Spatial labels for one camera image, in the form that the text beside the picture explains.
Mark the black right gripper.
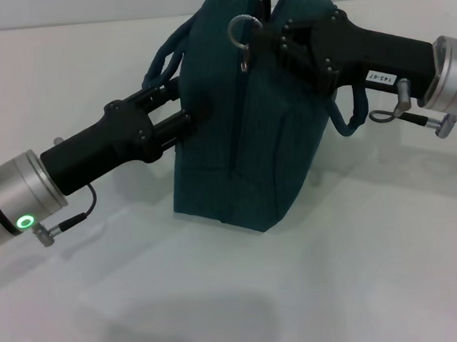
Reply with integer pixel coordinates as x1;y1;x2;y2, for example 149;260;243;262
253;1;444;113

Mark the silver zipper pull ring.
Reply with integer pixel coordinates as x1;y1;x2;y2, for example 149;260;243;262
226;13;268;75

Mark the dark teal insulated lunch bag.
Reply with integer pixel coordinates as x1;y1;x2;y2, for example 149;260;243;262
133;0;378;240

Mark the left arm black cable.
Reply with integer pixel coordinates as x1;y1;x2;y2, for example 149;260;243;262
30;183;102;249

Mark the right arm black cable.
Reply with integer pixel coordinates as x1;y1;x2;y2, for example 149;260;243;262
365;75;457;144

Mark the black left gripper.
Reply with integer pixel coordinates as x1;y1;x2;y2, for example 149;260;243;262
34;75;215;199

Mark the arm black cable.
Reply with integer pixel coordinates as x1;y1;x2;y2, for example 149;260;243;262
365;75;457;144
30;183;102;249

